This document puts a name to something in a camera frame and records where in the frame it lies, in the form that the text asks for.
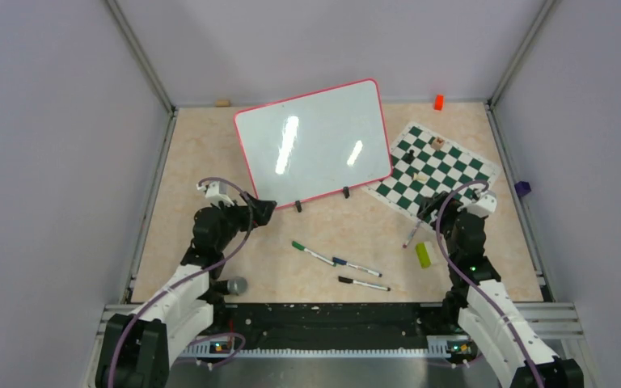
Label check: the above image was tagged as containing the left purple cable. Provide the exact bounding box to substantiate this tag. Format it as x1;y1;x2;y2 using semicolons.
107;177;256;388

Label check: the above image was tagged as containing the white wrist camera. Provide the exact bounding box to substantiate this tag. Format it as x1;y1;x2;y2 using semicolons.
196;181;235;207
467;189;498;219

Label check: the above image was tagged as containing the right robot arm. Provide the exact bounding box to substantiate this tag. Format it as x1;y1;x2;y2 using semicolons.
416;192;585;387

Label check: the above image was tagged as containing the cream chess piece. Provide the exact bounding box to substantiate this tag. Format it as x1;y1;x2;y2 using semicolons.
412;173;429;182

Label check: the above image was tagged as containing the purple toy block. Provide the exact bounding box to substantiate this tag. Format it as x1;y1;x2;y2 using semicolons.
514;181;532;198

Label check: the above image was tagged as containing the black grey microphone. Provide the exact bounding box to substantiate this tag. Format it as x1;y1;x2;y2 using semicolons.
211;276;248;296

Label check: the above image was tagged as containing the black capped marker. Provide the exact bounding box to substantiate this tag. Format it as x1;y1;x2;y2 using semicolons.
338;276;391;292

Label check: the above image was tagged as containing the white board with pink frame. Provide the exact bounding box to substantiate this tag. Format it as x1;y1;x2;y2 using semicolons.
234;78;393;208

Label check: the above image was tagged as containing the small cork piece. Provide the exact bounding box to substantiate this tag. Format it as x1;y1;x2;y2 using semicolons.
215;99;231;108

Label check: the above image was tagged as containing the green white toy brick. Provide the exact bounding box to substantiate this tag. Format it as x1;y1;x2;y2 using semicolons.
415;242;436;269

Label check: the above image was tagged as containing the green white chessboard mat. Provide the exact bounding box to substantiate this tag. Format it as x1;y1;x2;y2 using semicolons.
361;121;501;221

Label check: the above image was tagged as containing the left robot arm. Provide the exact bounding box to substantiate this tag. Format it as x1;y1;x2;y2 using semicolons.
94;193;277;387

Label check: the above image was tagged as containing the orange toy block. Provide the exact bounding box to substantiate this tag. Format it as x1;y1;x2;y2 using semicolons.
433;95;445;111

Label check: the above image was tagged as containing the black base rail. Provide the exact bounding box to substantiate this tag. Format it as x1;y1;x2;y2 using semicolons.
201;302;467;350

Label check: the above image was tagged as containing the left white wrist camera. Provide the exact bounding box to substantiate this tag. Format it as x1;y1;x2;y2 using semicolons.
196;181;235;207

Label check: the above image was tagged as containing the wooden cube chess piece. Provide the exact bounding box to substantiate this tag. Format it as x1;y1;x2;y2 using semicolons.
431;137;446;150

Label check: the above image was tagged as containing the pink purple marker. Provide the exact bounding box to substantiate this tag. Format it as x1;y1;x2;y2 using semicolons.
402;220;422;249

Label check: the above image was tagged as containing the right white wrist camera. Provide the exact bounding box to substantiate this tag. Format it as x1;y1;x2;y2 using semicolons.
467;189;498;219

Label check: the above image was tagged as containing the green capped marker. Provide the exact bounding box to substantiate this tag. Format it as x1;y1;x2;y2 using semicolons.
291;241;336;267

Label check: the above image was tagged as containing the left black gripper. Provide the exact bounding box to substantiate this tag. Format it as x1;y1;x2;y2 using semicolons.
212;191;276;251

